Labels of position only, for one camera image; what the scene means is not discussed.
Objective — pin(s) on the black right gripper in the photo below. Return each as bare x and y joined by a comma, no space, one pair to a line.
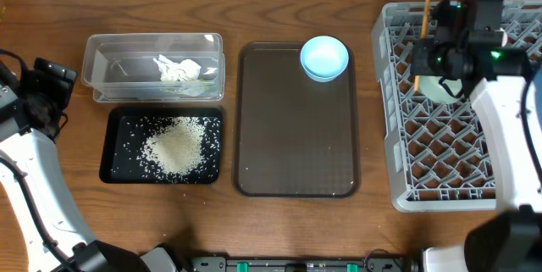
420,64

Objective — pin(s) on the mint green bowl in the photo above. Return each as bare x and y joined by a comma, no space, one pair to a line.
437,92

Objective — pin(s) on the wooden chopstick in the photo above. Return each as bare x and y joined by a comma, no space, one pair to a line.
424,28

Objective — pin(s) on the yellow green snack wrapper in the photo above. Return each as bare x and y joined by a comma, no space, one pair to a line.
193,88

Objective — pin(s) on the white napkin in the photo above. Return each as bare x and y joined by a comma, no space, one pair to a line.
186,70

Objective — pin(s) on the pile of white rice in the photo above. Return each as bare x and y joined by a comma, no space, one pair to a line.
171,149

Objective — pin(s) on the white pink cup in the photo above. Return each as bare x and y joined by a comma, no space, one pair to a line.
504,37

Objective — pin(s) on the dark blue plate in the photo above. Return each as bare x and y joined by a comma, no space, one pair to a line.
538,105

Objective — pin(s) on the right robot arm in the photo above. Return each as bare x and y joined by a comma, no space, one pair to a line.
504,89

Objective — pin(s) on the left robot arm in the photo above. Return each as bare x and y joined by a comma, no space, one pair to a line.
56,235

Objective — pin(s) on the grey dishwasher rack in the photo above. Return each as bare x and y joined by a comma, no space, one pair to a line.
436,153

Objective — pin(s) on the light blue small bowl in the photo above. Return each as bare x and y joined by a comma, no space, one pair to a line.
324,58

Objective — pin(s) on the brown serving tray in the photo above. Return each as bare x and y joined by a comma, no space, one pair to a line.
296,137

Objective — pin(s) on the black plastic tray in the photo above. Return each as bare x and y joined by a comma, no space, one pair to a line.
114,136

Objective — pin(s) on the clear plastic bin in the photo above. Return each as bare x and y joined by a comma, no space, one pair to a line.
120,67

